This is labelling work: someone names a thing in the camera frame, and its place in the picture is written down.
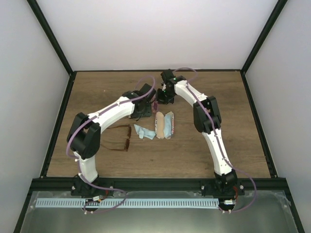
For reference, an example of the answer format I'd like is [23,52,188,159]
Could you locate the light blue cleaning cloth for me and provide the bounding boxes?
[163,114,172,138]

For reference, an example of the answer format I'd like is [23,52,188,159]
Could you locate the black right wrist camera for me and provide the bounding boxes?
[160,69,175,84]

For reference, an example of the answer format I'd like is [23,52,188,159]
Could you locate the tan glasses case striped trim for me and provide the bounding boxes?
[155,111,174,139]

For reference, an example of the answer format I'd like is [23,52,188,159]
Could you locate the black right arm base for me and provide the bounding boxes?
[200,169,245,198]

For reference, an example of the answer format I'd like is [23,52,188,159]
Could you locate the light blue slotted cable duct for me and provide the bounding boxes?
[35,198,219,209]

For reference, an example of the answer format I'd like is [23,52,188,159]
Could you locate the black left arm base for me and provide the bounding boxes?
[71,174,114,197]

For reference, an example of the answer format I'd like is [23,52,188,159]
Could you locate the black aluminium frame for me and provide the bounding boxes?
[14,0,306,233]

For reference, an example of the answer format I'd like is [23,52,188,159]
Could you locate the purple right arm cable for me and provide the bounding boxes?
[173,67,258,214]

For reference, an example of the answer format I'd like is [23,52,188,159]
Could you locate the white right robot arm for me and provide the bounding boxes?
[156,70,237,196]

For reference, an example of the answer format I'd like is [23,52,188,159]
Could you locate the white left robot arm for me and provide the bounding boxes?
[66,88,156,196]

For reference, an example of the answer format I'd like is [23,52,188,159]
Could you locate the brown sunglasses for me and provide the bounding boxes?
[100,124,132,151]

